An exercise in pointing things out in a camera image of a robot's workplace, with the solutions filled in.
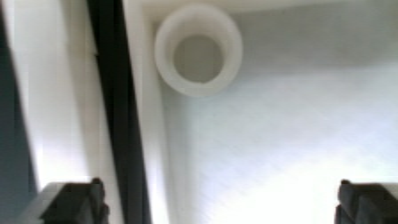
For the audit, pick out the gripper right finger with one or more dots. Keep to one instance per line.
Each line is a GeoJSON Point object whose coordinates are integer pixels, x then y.
{"type": "Point", "coordinates": [366, 203]}

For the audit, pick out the white square table top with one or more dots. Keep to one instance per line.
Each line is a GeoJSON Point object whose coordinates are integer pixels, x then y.
{"type": "Point", "coordinates": [251, 150]}

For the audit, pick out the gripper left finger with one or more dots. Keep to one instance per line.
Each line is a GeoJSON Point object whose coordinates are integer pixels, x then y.
{"type": "Point", "coordinates": [70, 204]}

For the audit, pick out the white u-shaped obstacle fence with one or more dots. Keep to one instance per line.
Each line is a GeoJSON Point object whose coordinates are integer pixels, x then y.
{"type": "Point", "coordinates": [57, 76]}

